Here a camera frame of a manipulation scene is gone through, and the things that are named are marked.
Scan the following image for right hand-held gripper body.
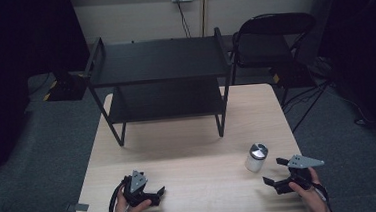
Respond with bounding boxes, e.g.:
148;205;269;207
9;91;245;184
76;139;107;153
272;153;327;195

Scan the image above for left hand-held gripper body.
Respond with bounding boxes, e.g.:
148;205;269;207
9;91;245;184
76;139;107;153
120;168;161;210

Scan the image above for white jar with silver lid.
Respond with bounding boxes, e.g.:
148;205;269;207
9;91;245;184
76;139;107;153
243;142;271;174

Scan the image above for black two-tier shelf rack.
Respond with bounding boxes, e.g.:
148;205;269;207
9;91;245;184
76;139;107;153
80;26;239;150

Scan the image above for person's right hand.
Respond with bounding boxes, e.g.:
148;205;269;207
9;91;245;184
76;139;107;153
287;165;334;212

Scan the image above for black stand legs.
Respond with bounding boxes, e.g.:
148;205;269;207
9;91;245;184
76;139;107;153
287;79;336;134

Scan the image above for grey tape strip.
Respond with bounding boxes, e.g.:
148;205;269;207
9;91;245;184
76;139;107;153
65;201;90;212

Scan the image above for black box with yellow label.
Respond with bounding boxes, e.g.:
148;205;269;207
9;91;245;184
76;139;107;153
269;61;318;91

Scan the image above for black box with yellow stripes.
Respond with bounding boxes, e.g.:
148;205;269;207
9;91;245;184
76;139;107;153
40;69;90;104

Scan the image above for black folding chair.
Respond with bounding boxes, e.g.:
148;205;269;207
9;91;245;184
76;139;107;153
227;10;324;111

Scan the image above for dark curtain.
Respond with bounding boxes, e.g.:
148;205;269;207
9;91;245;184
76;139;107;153
0;0;98;177
313;0;376;158

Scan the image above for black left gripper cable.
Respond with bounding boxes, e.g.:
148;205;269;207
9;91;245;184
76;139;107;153
105;176;131;212

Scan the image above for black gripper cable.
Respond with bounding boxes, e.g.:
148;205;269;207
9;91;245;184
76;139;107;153
311;180;333;212
105;176;131;212

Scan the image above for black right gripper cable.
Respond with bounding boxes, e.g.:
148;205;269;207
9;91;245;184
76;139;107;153
311;180;333;212

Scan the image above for black floor cable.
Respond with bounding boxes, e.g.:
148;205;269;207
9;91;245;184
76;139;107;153
332;85;376;131

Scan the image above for black power cable on wall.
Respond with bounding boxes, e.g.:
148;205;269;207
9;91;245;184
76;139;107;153
175;0;192;40

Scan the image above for beige wall conduit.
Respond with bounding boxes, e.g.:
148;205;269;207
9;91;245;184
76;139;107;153
198;0;212;38

